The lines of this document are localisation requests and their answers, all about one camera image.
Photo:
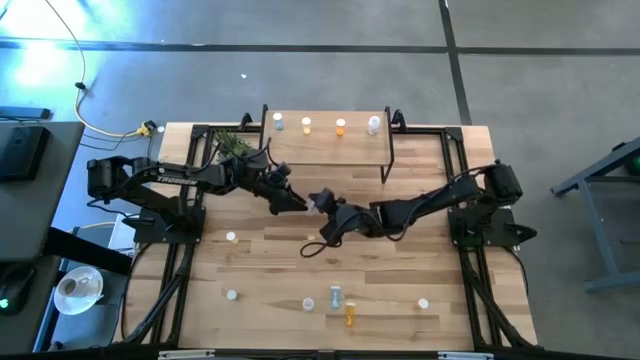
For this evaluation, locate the orange pill bottle white cap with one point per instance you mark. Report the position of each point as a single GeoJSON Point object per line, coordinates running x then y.
{"type": "Point", "coordinates": [340, 126]}
{"type": "Point", "coordinates": [423, 303]}
{"type": "Point", "coordinates": [350, 315]}

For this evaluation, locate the black box device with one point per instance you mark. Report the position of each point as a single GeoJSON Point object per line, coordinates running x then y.
{"type": "Point", "coordinates": [20, 152]}

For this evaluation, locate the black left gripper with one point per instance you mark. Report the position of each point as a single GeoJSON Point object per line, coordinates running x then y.
{"type": "Point", "coordinates": [280, 192]}

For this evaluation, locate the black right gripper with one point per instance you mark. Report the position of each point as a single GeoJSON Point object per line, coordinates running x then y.
{"type": "Point", "coordinates": [350, 220]}

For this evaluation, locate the silver bracket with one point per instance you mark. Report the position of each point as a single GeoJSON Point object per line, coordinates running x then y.
{"type": "Point", "coordinates": [185, 355]}
{"type": "Point", "coordinates": [465, 356]}

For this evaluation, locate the black aluminium rig frame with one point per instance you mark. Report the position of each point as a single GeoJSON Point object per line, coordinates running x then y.
{"type": "Point", "coordinates": [454, 133]}

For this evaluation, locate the wooden shelf black metal frame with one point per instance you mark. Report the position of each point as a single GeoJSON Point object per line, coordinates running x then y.
{"type": "Point", "coordinates": [330, 150]}

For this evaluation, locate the green object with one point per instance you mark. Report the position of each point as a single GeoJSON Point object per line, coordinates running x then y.
{"type": "Point", "coordinates": [635, 165]}

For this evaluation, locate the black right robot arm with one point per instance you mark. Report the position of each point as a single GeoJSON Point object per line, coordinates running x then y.
{"type": "Point", "coordinates": [430, 205]}

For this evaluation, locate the blue pill bottle white cap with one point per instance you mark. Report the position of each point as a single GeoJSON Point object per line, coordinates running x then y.
{"type": "Point", "coordinates": [335, 298]}
{"type": "Point", "coordinates": [277, 121]}

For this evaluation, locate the black beam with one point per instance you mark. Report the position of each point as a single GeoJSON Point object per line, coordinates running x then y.
{"type": "Point", "coordinates": [85, 250]}

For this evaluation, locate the potted green succulent plant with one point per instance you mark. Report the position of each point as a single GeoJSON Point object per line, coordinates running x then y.
{"type": "Point", "coordinates": [230, 142]}

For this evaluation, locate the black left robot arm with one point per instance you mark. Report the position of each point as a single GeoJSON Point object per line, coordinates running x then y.
{"type": "Point", "coordinates": [175, 181]}

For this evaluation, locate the white bowl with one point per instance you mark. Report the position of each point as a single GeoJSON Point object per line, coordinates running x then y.
{"type": "Point", "coordinates": [87, 295]}

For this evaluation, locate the purplish pill bottle white cap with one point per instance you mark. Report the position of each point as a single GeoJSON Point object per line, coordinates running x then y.
{"type": "Point", "coordinates": [231, 295]}

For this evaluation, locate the grey desk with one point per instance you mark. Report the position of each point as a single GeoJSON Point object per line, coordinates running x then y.
{"type": "Point", "coordinates": [35, 210]}

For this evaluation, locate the dark flat device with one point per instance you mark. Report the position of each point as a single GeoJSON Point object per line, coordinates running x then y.
{"type": "Point", "coordinates": [25, 113]}

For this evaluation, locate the white paper sheet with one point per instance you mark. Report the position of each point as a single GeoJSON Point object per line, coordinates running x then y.
{"type": "Point", "coordinates": [120, 235]}

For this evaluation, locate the clear wide-mouth bottle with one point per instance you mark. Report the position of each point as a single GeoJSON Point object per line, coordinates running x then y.
{"type": "Point", "coordinates": [374, 124]}

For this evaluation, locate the black computer mouse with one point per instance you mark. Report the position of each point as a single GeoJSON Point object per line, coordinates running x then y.
{"type": "Point", "coordinates": [12, 292]}

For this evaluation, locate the grey metal table frame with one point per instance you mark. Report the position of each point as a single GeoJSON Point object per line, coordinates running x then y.
{"type": "Point", "coordinates": [598, 232]}

